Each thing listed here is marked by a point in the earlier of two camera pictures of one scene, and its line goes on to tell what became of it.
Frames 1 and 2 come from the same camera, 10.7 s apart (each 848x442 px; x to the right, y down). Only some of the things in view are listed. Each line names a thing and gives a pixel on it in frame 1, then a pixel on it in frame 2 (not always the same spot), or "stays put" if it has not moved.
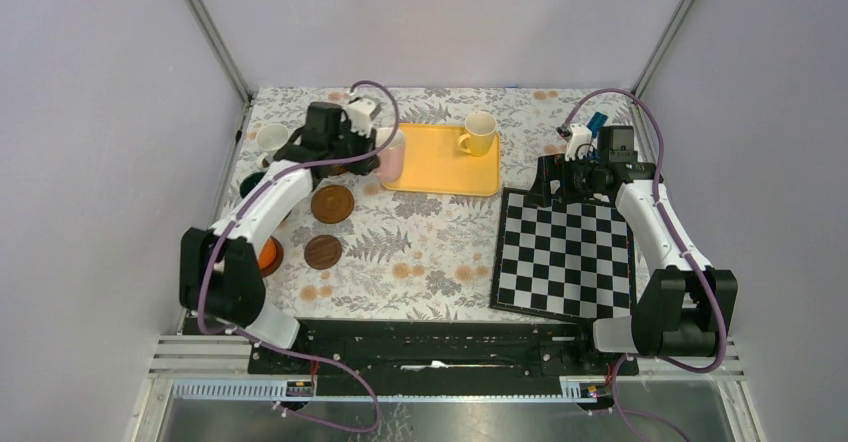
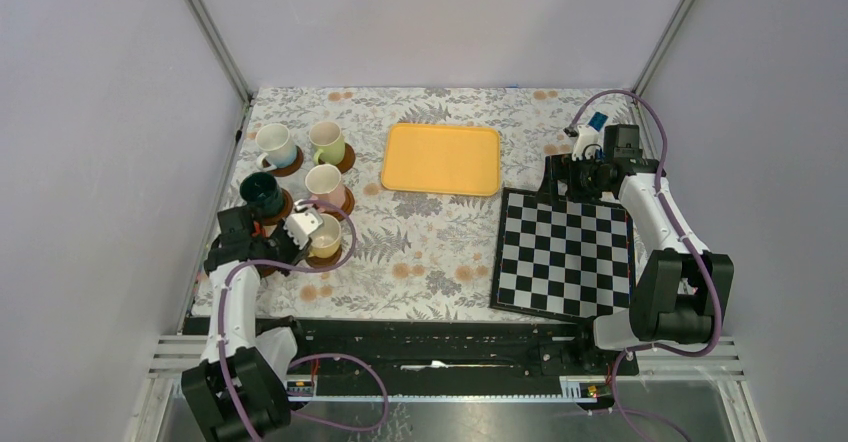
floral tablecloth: [360, 250] stays put
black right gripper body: [578, 179] stays put
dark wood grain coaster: [322, 252] stays put
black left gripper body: [349, 143] → [279, 246]
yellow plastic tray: [436, 165] stays put
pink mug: [392, 158] → [324, 183]
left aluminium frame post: [215, 42] stays put
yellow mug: [481, 127] → [325, 241]
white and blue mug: [270, 137] stays put
